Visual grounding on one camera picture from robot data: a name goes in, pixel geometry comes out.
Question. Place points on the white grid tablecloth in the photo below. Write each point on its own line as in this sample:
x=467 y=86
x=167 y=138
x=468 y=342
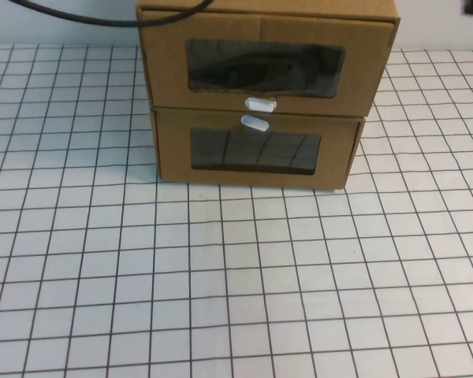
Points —
x=142 y=295

